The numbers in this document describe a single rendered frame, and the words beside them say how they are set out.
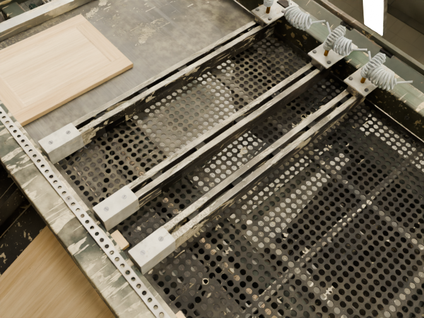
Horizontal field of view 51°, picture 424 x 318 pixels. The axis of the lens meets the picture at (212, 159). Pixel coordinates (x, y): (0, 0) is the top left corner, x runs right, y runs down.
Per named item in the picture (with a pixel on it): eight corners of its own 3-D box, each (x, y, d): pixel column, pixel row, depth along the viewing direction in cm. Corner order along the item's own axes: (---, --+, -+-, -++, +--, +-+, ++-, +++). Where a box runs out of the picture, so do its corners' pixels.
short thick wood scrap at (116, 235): (110, 238, 135) (108, 235, 133) (118, 232, 136) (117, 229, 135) (121, 252, 133) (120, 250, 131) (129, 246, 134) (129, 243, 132)
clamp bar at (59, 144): (40, 149, 151) (19, 103, 131) (277, 14, 199) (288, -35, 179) (55, 168, 147) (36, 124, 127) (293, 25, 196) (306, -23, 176)
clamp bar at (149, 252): (125, 255, 132) (117, 220, 112) (364, 77, 181) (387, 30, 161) (146, 280, 128) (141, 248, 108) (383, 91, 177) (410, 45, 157)
